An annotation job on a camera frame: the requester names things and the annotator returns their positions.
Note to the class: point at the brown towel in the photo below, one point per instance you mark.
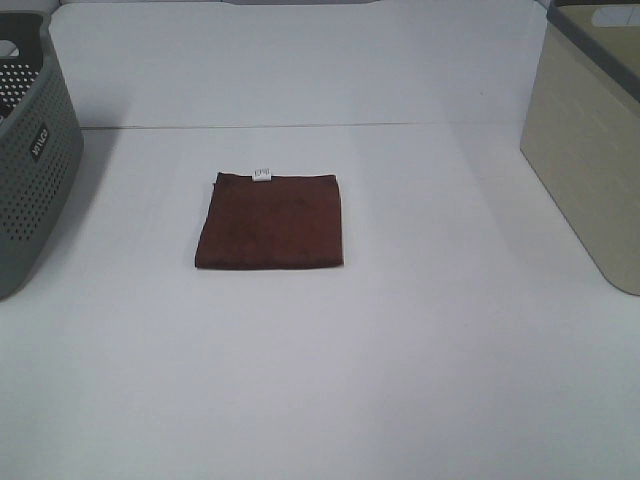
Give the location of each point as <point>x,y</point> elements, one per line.
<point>284,223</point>

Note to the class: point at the beige storage bin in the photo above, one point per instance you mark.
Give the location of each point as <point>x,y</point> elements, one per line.
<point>581,131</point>

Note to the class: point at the grey perforated laundry basket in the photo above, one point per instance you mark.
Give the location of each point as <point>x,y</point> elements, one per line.
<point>41,144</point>

